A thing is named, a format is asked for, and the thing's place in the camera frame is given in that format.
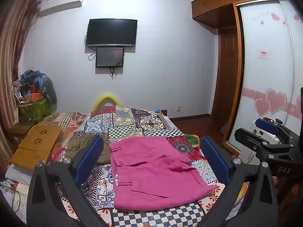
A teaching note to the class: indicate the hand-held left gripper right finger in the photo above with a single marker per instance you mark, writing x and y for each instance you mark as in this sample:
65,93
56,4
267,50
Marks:
216,161

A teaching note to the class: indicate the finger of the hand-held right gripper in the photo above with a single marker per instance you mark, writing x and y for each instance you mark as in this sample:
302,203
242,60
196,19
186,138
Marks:
266,125
243,136

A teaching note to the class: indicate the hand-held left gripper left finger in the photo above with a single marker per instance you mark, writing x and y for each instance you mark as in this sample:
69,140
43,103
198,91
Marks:
91,156

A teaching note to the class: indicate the pink pants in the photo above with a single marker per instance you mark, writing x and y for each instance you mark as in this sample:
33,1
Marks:
151,167

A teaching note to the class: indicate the olive green pants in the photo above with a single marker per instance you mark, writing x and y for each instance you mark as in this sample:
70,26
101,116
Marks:
80,147

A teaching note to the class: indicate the green cloth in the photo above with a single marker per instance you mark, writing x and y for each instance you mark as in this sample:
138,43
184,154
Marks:
192,140

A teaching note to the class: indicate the patchwork printed blanket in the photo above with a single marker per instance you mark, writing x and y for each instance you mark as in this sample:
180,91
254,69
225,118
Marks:
132,125

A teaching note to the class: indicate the wooden wardrobe with heart doors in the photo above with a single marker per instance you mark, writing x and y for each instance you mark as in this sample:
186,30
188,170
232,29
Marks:
265,71

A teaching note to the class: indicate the wooden lap table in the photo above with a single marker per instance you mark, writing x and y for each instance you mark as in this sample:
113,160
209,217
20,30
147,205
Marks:
35,144

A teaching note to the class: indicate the yellow curved object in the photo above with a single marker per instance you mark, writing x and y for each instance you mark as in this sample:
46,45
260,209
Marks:
105,99

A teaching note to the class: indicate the brown wooden door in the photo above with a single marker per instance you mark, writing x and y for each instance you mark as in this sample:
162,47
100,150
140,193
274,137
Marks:
227,75

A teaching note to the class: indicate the red white sticker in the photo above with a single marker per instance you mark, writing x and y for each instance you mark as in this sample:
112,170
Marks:
263,53

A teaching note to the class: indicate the green bag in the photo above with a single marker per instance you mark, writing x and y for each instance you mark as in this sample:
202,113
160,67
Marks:
34,110

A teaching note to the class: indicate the white crumpled bedding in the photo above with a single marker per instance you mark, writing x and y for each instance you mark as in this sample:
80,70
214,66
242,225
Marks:
14,182

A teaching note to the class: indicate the pile of clothes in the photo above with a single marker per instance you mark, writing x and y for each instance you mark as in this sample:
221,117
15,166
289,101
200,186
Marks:
35,81

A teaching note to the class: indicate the striped brown curtain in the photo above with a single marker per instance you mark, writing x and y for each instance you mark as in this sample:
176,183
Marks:
11,71

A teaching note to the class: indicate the white air conditioner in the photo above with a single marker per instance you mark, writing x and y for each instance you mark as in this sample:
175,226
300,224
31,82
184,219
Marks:
60,8

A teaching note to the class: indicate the white wall socket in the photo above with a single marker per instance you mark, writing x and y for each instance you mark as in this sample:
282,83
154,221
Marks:
179,108

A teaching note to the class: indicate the small black wall screen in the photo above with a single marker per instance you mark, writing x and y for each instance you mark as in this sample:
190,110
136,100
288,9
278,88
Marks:
109,57

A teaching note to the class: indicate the black wall television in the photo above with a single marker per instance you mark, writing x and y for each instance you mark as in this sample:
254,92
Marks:
111,32

